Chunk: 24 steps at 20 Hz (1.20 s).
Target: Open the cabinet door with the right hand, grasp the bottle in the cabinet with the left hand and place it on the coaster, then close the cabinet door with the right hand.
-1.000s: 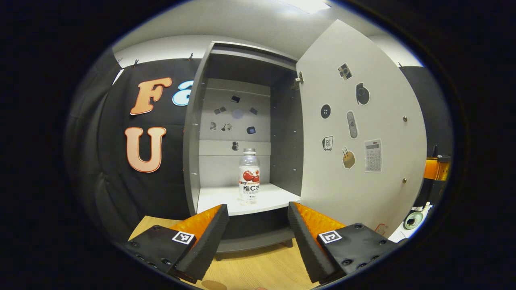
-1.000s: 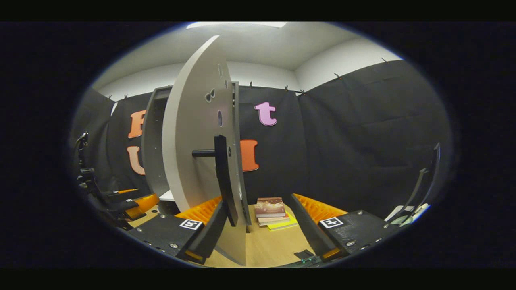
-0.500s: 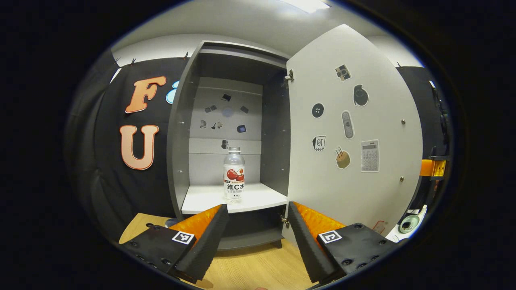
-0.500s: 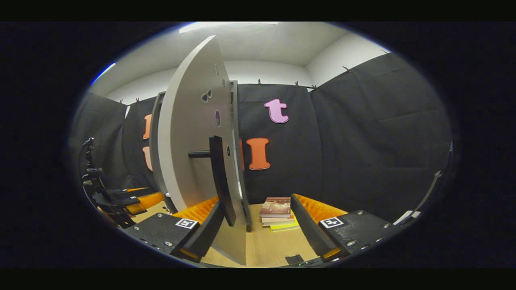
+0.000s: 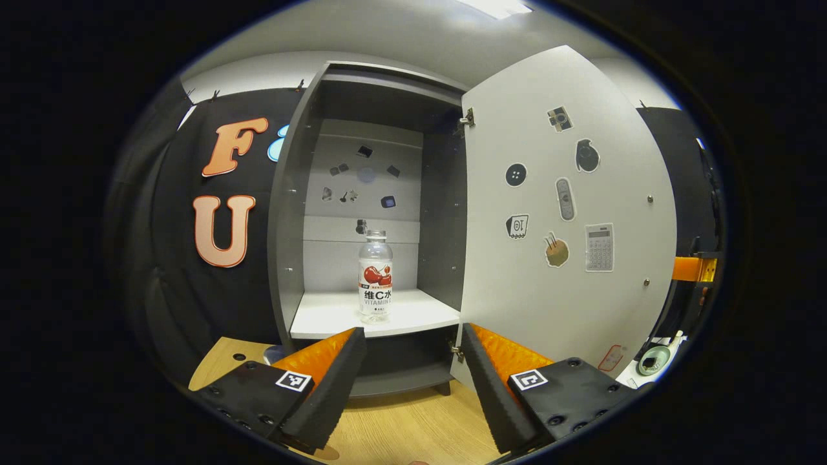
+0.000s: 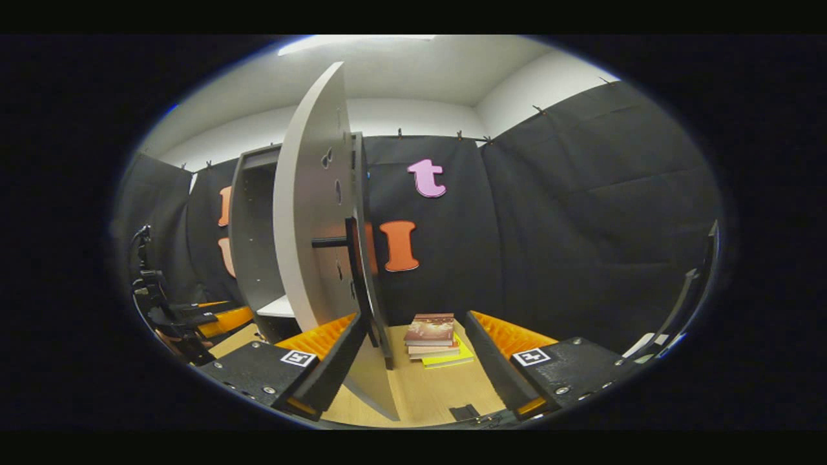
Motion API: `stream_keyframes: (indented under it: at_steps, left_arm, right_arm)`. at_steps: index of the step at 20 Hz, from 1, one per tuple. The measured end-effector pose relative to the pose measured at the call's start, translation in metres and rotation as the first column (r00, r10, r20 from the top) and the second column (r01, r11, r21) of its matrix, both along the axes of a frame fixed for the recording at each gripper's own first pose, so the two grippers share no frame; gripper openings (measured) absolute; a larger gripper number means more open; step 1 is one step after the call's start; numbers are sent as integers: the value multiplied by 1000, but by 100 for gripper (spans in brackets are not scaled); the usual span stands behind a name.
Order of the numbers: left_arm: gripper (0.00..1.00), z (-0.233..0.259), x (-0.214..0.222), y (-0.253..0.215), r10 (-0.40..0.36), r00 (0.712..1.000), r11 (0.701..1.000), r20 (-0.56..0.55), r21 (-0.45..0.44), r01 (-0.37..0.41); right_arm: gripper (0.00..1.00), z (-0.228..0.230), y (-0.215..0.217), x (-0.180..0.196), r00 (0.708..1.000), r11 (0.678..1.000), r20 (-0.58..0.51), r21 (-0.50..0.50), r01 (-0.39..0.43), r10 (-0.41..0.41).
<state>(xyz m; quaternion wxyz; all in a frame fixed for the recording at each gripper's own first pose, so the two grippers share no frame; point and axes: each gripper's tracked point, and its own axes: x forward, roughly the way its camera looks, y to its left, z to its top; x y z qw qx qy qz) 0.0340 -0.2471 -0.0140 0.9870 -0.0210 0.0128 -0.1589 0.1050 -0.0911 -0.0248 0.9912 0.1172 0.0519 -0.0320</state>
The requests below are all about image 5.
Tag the metal cabinet hinge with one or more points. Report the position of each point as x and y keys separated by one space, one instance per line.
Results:
x=457 y=352
x=468 y=117

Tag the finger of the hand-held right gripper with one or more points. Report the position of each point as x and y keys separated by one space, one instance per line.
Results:
x=688 y=269

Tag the brown round coaster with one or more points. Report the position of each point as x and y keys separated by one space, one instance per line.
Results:
x=326 y=453

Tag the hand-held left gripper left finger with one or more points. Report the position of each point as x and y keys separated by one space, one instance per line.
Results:
x=336 y=387

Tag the clear plastic bottle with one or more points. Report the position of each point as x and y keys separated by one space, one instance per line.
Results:
x=375 y=303

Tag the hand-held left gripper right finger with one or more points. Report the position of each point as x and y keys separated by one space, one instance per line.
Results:
x=491 y=394

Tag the ceiling light panel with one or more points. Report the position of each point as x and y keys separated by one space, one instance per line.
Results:
x=497 y=8

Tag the black backdrop cloth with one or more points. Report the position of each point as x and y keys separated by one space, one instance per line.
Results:
x=161 y=290

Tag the round green tape roll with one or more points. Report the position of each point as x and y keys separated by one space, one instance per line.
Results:
x=654 y=360

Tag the white cabinet door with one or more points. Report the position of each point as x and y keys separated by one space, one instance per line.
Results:
x=504 y=290

